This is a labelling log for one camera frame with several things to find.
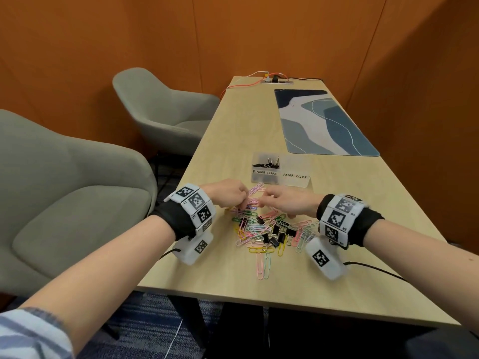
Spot large grey armchair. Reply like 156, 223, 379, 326
0, 109, 158, 298

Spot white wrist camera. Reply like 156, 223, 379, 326
305, 236, 347, 281
174, 230, 214, 266

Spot cluster of black binder clips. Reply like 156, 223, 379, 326
252, 156, 280, 170

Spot person's right hand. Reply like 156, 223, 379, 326
258, 184, 325, 219

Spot pile of colourful paper clips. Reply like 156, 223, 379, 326
226, 182, 322, 281

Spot striped shirt sleeve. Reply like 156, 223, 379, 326
0, 308, 75, 359

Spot orange cable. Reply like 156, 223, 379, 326
221, 71, 289, 100

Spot pile of black binder clips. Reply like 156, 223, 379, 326
238, 214, 298, 248

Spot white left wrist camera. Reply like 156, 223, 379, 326
174, 230, 214, 266

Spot clear two-compartment labelled box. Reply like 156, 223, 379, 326
250, 152, 281, 184
277, 155, 312, 188

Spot blue patterned desk mat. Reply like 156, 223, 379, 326
274, 88, 381, 157

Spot thin white floor cable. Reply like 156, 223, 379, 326
164, 319, 183, 359

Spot person's left forearm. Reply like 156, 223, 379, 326
20, 216, 177, 356

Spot small grey armchair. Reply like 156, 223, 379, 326
112, 67, 221, 158

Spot black right camera cable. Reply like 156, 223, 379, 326
342, 260, 411, 284

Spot person's right forearm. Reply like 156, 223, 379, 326
363, 219, 479, 335

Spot black left wristband marker tiles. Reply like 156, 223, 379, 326
149, 182, 217, 242

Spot person's left hand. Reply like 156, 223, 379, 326
200, 178, 250, 212

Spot black wristband marker tiles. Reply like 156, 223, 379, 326
149, 182, 217, 242
316, 193, 385, 250

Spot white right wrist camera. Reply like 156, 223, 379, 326
305, 236, 347, 281

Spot black right wristband marker tiles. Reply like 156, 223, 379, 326
316, 193, 385, 250

